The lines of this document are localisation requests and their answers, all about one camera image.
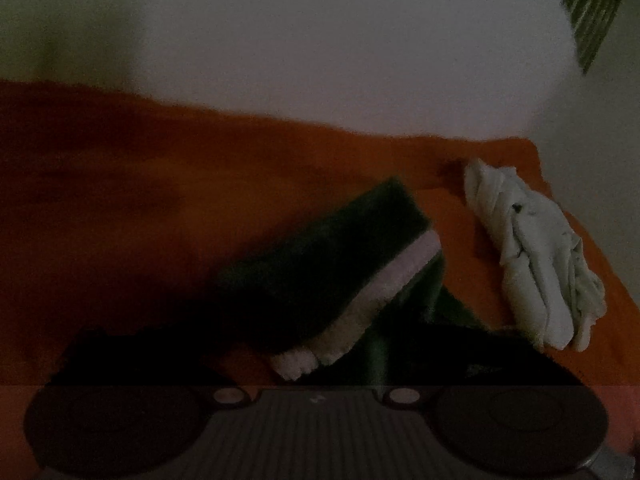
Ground white crumpled garment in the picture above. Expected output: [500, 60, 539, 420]
[462, 157, 608, 353]

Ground green striped curtain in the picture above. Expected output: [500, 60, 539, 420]
[562, 0, 628, 76]

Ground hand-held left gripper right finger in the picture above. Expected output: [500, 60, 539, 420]
[384, 327, 588, 407]

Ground orange bed blanket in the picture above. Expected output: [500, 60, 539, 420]
[0, 79, 640, 480]

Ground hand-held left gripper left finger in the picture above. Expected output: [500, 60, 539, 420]
[42, 329, 256, 407]

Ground dark green fleece jacket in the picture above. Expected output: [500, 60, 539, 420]
[215, 175, 496, 387]

